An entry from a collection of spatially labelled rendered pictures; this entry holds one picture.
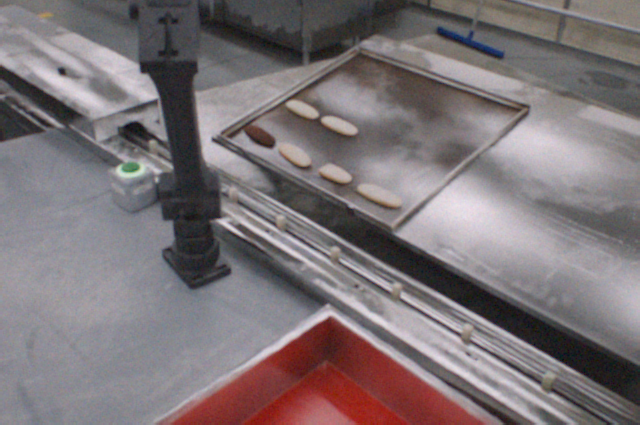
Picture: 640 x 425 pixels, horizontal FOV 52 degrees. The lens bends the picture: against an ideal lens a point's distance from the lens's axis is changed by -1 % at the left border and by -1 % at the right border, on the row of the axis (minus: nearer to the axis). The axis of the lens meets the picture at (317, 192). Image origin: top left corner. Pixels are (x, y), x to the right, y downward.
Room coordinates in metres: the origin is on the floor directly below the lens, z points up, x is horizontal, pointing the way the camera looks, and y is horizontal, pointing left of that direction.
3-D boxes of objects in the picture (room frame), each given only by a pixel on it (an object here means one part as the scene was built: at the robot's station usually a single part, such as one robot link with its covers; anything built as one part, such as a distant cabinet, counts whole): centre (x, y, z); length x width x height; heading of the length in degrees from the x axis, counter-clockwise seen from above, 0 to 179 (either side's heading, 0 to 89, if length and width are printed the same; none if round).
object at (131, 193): (1.15, 0.38, 0.84); 0.08 x 0.08 x 0.11; 48
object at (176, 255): (0.95, 0.22, 0.86); 0.12 x 0.09 x 0.08; 39
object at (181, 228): (0.97, 0.23, 0.94); 0.09 x 0.05 x 0.10; 7
